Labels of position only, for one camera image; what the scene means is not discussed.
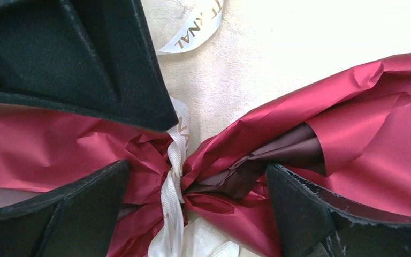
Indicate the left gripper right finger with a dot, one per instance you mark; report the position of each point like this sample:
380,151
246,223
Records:
313,221

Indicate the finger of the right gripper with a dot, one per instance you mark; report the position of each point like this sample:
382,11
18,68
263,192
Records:
92,58

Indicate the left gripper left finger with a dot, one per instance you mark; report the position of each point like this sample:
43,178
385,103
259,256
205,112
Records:
76,219

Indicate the cream printed ribbon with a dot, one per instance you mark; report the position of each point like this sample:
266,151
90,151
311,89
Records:
198,238

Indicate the pink flower bouquet red wrap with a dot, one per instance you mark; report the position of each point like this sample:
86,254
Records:
349,133

